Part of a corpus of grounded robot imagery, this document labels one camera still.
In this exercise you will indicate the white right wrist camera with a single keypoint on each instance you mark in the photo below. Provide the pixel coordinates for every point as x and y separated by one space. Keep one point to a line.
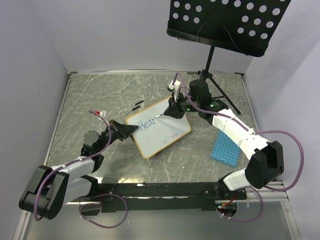
174 87

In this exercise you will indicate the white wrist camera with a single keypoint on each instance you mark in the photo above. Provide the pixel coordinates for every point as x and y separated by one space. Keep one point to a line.
103 114
174 87

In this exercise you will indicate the yellow framed whiteboard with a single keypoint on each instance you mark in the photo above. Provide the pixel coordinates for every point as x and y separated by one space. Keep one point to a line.
156 133

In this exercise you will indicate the black music stand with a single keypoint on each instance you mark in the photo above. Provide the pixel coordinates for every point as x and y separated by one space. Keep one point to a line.
241 26

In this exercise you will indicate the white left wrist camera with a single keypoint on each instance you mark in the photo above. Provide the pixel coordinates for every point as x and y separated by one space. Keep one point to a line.
103 114

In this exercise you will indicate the blue studded building plate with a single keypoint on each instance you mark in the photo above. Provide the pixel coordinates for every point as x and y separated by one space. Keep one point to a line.
225 150

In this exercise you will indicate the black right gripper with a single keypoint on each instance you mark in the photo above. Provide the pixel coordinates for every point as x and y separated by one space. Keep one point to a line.
173 110

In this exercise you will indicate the wire whiteboard easel stand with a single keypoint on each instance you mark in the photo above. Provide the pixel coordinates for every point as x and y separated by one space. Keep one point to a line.
131 108

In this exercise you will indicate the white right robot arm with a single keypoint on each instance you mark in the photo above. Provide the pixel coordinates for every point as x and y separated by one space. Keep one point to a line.
266 160

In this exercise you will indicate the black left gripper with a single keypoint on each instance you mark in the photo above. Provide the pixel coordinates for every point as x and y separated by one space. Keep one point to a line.
123 131

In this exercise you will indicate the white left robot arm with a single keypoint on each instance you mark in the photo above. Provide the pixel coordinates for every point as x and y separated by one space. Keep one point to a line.
51 187

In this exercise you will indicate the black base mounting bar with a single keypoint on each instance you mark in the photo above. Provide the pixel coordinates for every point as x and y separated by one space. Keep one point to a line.
161 196

